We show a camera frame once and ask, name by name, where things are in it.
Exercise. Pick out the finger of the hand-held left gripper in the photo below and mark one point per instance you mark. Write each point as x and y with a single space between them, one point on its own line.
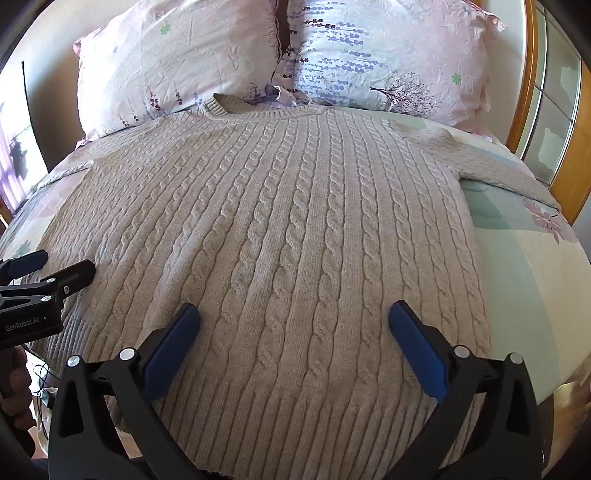
74 276
25 262

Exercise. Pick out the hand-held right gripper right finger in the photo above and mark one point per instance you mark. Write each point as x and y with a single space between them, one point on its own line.
418 353

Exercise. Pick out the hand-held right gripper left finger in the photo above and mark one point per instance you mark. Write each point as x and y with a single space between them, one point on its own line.
170 350

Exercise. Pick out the person's left hand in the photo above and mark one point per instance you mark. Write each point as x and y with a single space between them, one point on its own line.
16 383

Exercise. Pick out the floral bed sheet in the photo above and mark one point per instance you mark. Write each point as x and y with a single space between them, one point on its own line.
521 277

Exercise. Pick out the pink floral pillow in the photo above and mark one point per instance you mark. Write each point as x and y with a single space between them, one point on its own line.
180 64
392 55

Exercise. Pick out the wooden headboard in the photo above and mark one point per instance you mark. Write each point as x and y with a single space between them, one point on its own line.
549 110

